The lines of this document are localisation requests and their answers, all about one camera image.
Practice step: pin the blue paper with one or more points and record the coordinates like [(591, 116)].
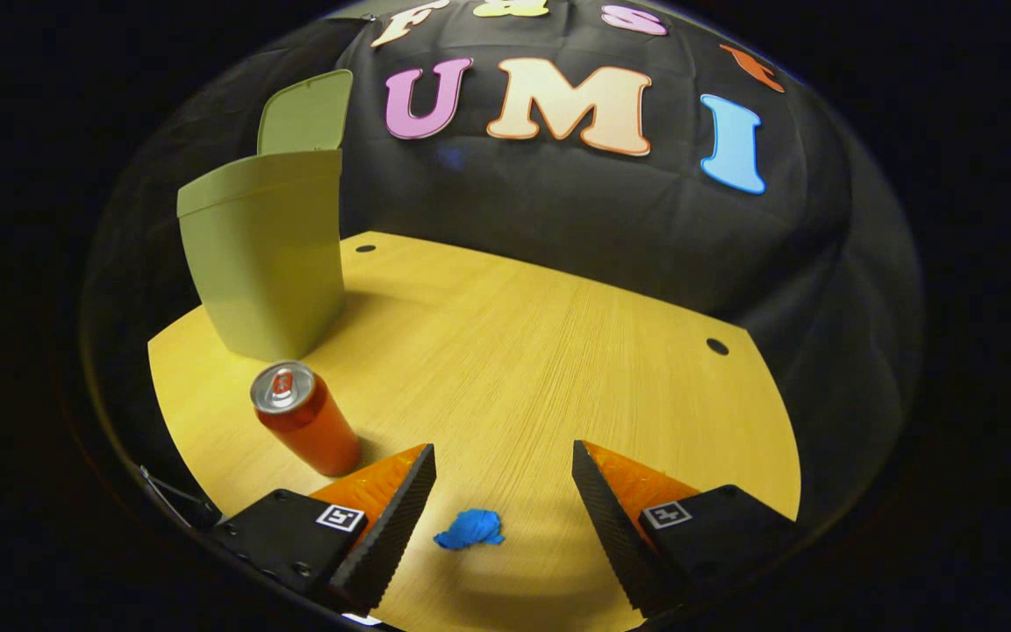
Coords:
[(470, 529)]

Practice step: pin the black backdrop cloth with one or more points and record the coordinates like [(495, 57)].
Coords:
[(558, 211)]

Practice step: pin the orange pop can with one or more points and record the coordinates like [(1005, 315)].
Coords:
[(312, 430)]

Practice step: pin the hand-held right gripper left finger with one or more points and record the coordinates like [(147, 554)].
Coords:
[(387, 535)]

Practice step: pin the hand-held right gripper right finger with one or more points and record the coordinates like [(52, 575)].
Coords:
[(611, 531)]

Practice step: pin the green desktop garbage bin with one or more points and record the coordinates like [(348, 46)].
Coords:
[(264, 263)]

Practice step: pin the wooden desktop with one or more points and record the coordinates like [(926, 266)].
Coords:
[(541, 377)]

